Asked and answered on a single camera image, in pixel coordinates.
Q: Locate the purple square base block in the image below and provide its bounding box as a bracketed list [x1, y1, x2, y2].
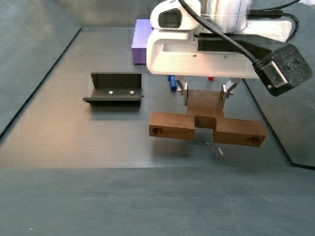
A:
[132, 19, 152, 65]

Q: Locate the blue cylindrical peg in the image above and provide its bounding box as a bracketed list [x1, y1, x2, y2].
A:
[167, 75, 177, 92]

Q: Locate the black angle bracket fixture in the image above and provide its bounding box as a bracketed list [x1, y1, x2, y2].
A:
[83, 72, 143, 104]

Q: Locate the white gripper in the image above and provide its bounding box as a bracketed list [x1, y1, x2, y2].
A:
[145, 16, 292, 106]

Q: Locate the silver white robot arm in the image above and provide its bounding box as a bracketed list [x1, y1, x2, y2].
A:
[147, 0, 292, 96]

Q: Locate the brown T-shaped block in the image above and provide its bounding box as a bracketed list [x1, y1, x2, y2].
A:
[149, 89, 265, 147]

